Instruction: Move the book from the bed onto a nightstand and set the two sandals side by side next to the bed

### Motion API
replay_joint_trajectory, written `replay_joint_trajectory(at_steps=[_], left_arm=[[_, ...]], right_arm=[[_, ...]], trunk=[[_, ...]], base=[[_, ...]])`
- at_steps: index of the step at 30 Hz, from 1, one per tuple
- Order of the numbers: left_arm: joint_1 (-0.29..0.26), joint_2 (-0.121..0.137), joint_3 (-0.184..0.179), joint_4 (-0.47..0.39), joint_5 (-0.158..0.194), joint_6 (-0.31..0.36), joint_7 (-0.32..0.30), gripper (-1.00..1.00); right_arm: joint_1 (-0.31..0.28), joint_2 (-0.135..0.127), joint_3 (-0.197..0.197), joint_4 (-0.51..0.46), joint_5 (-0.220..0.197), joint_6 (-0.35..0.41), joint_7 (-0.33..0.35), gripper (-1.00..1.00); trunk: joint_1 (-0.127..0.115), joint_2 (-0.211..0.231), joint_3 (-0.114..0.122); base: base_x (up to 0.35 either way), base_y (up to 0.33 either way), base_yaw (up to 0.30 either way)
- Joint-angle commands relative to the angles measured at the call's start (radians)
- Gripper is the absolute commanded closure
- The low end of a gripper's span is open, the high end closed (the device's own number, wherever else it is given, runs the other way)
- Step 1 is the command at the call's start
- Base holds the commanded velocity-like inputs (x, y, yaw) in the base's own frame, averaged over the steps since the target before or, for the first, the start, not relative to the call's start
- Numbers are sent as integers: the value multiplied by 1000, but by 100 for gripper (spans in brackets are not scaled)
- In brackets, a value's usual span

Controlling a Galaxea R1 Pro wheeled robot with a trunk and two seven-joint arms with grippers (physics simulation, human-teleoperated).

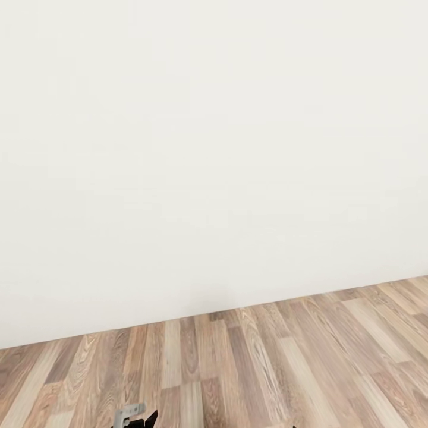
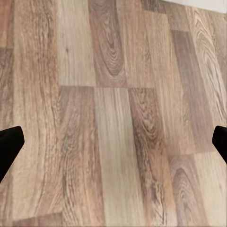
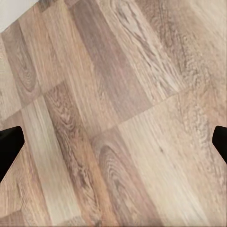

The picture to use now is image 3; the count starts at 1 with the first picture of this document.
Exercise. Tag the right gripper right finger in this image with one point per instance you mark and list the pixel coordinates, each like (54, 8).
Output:
(219, 140)

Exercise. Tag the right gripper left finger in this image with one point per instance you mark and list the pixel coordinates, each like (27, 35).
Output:
(11, 142)

